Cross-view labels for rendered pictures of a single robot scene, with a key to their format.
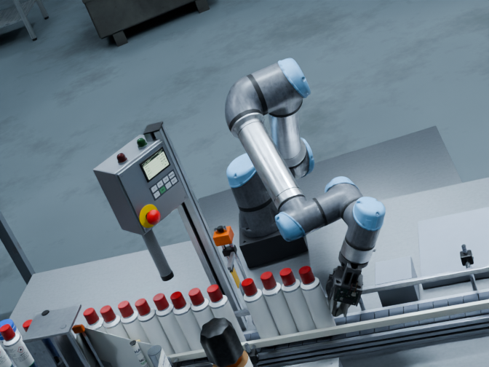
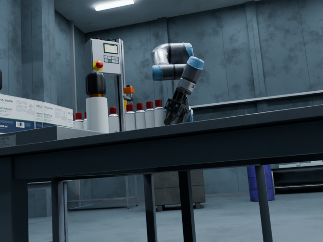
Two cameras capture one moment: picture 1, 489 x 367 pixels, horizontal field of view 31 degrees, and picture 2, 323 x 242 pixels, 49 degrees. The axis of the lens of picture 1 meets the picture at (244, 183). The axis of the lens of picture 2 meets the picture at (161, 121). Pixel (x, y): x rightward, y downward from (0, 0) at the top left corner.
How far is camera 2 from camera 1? 1.65 m
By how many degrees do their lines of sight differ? 37
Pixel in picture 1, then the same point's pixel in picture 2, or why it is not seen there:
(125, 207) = (89, 57)
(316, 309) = (157, 122)
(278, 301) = (140, 117)
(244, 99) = (162, 46)
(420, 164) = not seen: hidden behind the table
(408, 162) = not seen: hidden behind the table
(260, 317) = (129, 124)
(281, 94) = (179, 50)
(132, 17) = (167, 200)
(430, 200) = not seen: hidden behind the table
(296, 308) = (148, 122)
